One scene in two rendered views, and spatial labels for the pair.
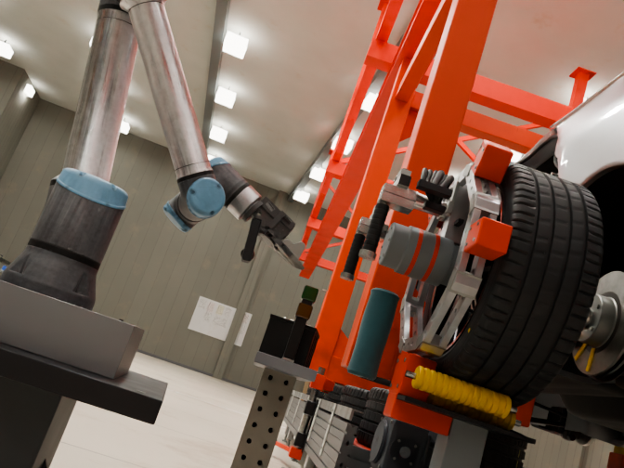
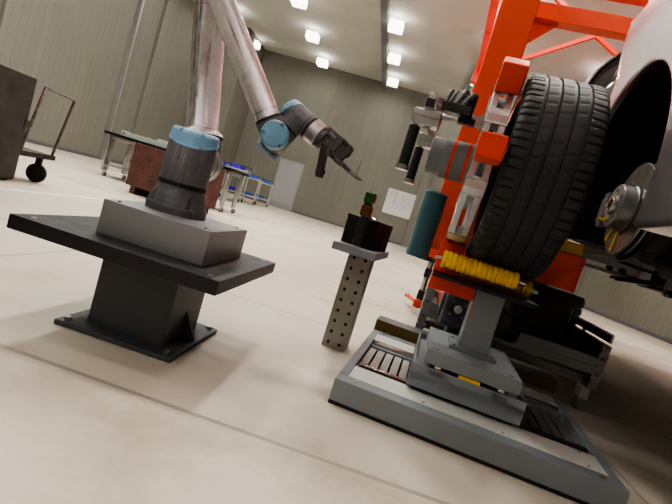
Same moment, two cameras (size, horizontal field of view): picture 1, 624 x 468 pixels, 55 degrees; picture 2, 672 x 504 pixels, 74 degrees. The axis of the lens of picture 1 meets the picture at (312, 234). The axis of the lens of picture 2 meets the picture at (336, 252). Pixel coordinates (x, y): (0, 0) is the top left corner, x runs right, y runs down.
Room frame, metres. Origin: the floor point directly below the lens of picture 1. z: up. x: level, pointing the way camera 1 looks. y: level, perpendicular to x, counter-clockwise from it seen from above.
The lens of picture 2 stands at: (0.01, -0.37, 0.55)
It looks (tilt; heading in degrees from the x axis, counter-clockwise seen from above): 5 degrees down; 13
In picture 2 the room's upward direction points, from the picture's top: 17 degrees clockwise
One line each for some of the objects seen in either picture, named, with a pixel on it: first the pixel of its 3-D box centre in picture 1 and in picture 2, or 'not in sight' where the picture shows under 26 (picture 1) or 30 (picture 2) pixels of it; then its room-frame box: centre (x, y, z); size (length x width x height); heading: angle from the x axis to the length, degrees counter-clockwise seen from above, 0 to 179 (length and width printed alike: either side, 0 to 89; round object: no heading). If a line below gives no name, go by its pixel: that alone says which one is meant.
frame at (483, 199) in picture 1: (444, 263); (478, 167); (1.66, -0.38, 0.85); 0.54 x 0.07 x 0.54; 1
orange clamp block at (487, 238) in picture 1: (487, 239); (489, 148); (1.34, -0.39, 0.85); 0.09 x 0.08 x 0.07; 1
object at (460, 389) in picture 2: not in sight; (461, 371); (1.71, -0.55, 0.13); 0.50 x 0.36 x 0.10; 1
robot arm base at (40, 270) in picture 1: (56, 274); (179, 197); (1.29, 0.48, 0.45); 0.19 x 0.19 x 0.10
